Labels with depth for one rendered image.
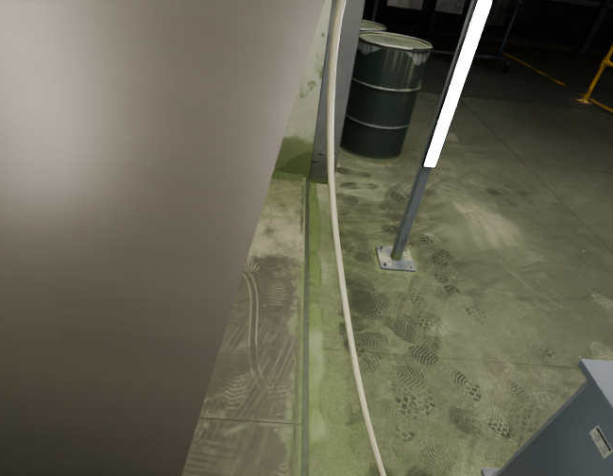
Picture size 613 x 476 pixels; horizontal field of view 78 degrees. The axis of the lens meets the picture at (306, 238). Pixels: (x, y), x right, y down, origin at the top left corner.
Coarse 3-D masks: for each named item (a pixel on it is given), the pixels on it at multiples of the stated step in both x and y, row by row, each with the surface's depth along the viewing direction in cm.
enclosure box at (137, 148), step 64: (0, 0) 23; (64, 0) 24; (128, 0) 24; (192, 0) 24; (256, 0) 25; (320, 0) 25; (0, 64) 26; (64, 64) 26; (128, 64) 26; (192, 64) 27; (256, 64) 27; (0, 128) 28; (64, 128) 29; (128, 128) 29; (192, 128) 29; (256, 128) 30; (0, 192) 31; (64, 192) 32; (128, 192) 32; (192, 192) 33; (256, 192) 33; (0, 256) 35; (64, 256) 36; (128, 256) 36; (192, 256) 37; (0, 320) 40; (64, 320) 41; (128, 320) 42; (192, 320) 43; (0, 384) 47; (64, 384) 48; (128, 384) 49; (192, 384) 51; (0, 448) 56; (64, 448) 58; (128, 448) 60
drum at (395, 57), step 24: (360, 48) 283; (384, 48) 269; (408, 48) 267; (432, 48) 278; (360, 72) 289; (384, 72) 278; (408, 72) 278; (360, 96) 296; (384, 96) 288; (408, 96) 292; (360, 120) 305; (384, 120) 298; (408, 120) 310; (360, 144) 315; (384, 144) 311
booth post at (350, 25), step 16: (336, 0) 210; (352, 0) 210; (352, 16) 215; (352, 32) 219; (352, 48) 224; (336, 64) 230; (352, 64) 230; (336, 80) 236; (320, 96) 241; (336, 96) 241; (320, 112) 248; (336, 112) 248; (320, 128) 254; (336, 128) 254; (320, 144) 261; (336, 144) 261; (320, 160) 268; (336, 160) 268; (320, 176) 275
